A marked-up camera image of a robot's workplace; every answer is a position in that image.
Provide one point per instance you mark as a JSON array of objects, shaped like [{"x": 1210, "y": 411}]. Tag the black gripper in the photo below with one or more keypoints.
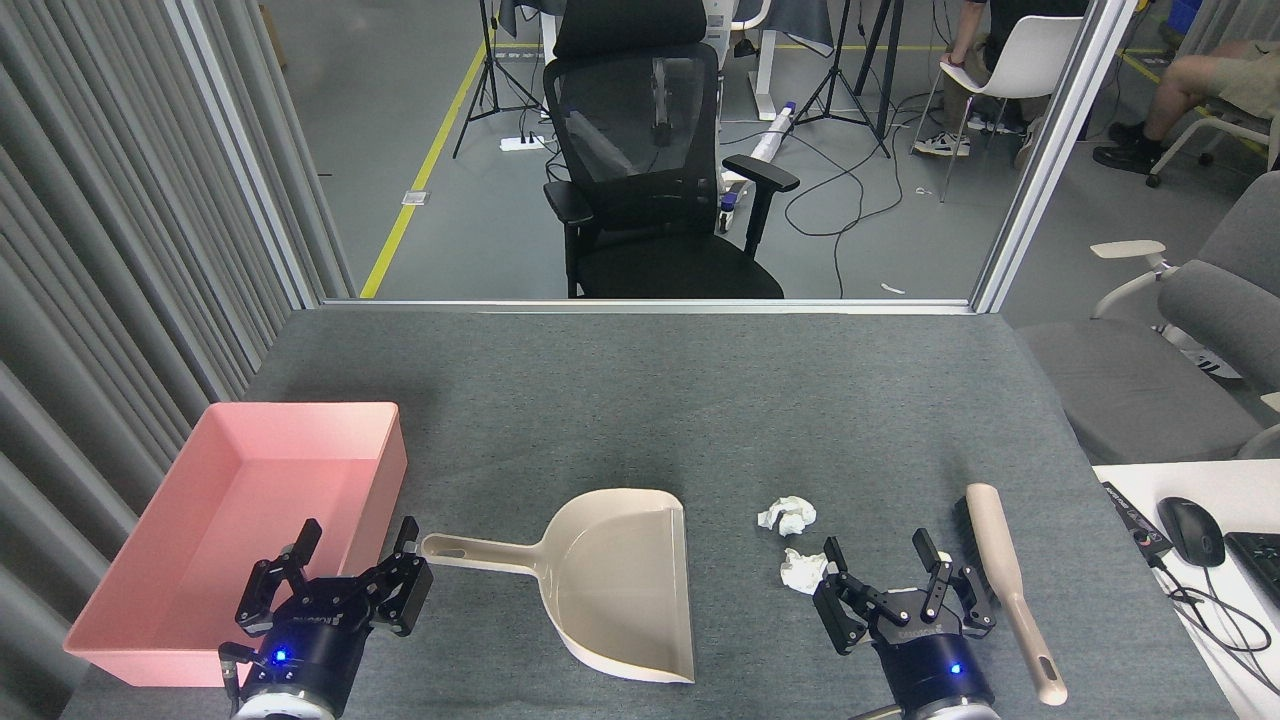
[
  {"x": 935, "y": 665},
  {"x": 305, "y": 640}
]

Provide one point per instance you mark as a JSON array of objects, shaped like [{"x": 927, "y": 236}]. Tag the beige brush black bristles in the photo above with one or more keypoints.
[{"x": 995, "y": 545}]

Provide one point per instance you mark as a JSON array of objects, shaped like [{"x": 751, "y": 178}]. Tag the white paper wad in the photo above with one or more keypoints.
[
  {"x": 788, "y": 515},
  {"x": 800, "y": 572}
]

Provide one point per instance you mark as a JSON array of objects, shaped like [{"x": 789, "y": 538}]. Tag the beige plastic dustpan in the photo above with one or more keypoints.
[{"x": 620, "y": 580}]

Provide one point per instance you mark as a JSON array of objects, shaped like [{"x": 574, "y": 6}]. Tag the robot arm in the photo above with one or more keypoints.
[
  {"x": 280, "y": 713},
  {"x": 940, "y": 716}
]

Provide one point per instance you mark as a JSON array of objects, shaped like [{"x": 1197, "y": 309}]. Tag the pink plastic bin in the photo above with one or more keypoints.
[{"x": 230, "y": 500}]

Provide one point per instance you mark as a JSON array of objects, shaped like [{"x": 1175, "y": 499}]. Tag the black remote red button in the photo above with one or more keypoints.
[{"x": 1135, "y": 518}]

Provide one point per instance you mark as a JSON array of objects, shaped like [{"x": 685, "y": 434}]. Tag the white desk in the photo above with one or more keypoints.
[{"x": 1160, "y": 620}]

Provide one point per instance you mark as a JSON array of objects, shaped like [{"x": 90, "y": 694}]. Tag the black computer mouse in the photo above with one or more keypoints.
[{"x": 1190, "y": 530}]

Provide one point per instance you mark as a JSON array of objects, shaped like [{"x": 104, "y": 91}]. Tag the grey padded office chair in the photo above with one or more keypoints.
[{"x": 1130, "y": 380}]

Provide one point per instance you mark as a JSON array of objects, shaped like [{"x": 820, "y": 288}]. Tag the black keyboard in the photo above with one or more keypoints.
[{"x": 1260, "y": 560}]

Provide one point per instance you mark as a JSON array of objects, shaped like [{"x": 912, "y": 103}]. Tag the metal floor outlet plate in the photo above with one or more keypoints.
[{"x": 416, "y": 198}]

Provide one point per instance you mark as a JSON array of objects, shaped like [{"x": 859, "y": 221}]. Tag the grey curtain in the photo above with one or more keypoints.
[{"x": 80, "y": 250}]

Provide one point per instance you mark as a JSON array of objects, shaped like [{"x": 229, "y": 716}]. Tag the white power strip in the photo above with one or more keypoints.
[{"x": 522, "y": 143}]

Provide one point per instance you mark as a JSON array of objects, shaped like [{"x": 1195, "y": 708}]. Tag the white tube purple end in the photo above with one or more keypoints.
[{"x": 772, "y": 135}]

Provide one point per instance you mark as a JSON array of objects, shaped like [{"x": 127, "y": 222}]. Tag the seated person white shoes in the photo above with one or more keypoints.
[{"x": 965, "y": 100}]

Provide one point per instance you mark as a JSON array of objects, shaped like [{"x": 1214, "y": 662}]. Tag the black tripod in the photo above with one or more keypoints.
[
  {"x": 490, "y": 70},
  {"x": 830, "y": 90}
]

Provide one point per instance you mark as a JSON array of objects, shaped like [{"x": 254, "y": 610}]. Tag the black mesh office chair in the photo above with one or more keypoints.
[{"x": 650, "y": 130}]

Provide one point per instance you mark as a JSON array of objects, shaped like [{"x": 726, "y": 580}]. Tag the white stand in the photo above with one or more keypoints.
[{"x": 768, "y": 70}]

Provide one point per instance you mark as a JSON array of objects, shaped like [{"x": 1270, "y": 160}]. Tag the white plastic chair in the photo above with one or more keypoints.
[{"x": 1030, "y": 60}]

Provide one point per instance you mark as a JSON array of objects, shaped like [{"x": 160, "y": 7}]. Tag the seated person bare legs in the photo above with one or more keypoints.
[{"x": 1190, "y": 90}]

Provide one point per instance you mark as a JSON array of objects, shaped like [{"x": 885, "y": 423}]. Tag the silver table rail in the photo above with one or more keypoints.
[{"x": 650, "y": 306}]

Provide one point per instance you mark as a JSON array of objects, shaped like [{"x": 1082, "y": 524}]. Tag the silver frame post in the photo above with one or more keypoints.
[
  {"x": 250, "y": 160},
  {"x": 1060, "y": 130}
]

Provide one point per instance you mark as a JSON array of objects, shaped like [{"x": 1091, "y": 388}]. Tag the white frame wheeled chair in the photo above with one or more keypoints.
[{"x": 1210, "y": 125}]

